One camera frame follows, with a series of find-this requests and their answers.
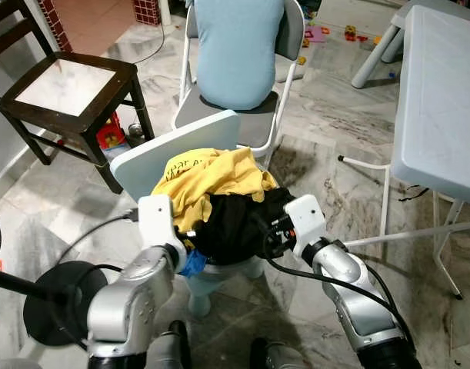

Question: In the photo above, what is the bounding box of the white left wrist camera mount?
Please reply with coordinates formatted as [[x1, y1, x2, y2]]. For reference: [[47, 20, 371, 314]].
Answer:
[[137, 194, 188, 254]]

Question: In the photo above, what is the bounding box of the red toy car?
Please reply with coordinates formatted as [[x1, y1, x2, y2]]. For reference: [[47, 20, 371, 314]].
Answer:
[[96, 111, 128, 151]]

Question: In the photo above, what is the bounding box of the dark wooden chair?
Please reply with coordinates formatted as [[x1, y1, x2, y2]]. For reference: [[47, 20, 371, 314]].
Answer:
[[0, 0, 155, 194]]

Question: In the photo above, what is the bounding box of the yellow garment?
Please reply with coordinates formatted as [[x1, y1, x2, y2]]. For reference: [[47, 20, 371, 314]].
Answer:
[[152, 148, 280, 233]]

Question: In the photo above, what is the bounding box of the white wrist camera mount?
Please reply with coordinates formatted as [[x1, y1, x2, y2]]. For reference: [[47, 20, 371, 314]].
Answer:
[[137, 194, 188, 254], [285, 194, 328, 258]]

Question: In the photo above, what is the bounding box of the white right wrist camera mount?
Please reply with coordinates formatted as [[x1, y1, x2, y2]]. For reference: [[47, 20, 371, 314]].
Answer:
[[285, 194, 328, 258]]

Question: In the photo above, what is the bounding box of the black garment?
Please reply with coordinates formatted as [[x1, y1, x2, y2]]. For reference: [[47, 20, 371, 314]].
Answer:
[[190, 187, 297, 266]]

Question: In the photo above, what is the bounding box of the blue garment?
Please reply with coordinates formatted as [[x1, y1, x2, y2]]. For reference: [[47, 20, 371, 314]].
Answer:
[[177, 248, 210, 279]]

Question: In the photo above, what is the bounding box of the grey white folding chair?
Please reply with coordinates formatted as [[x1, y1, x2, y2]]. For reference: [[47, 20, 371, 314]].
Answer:
[[172, 0, 306, 166]]

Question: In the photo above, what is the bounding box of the pink square toy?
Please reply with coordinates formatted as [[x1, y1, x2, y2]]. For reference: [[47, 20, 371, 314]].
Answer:
[[302, 25, 328, 44]]

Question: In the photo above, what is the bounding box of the grey robot leg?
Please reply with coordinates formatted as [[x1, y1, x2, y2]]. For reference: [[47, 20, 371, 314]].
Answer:
[[248, 338, 312, 369], [142, 321, 193, 369]]

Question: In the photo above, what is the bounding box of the light blue cushion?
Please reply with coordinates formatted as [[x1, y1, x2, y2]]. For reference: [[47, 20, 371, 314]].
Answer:
[[195, 0, 285, 111]]

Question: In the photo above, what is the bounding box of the black standing fan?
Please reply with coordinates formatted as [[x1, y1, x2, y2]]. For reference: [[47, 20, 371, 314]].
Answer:
[[0, 204, 108, 348]]

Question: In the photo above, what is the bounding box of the light blue folding table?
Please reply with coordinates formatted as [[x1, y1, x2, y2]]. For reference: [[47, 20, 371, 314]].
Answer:
[[338, 4, 470, 301]]

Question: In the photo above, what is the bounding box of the grey robot left leg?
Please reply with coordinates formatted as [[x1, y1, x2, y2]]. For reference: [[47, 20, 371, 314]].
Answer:
[[142, 321, 193, 369]]

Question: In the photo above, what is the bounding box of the grey robot right leg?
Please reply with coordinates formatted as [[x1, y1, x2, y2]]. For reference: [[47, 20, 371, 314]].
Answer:
[[248, 338, 312, 369]]

